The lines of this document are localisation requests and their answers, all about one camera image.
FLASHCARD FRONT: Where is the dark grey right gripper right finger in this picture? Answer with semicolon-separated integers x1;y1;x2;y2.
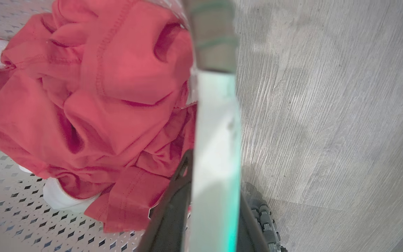
237;192;270;252

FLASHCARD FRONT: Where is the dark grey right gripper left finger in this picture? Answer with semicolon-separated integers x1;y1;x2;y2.
137;150;194;252

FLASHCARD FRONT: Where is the white perforated laundry basket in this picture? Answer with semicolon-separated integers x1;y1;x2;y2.
0;0;243;252

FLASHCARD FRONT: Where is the grey ribbed robot wheel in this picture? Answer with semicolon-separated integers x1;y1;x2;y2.
249;199;288;252

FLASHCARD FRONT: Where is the white garment with red stripe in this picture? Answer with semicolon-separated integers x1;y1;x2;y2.
0;37;101;213

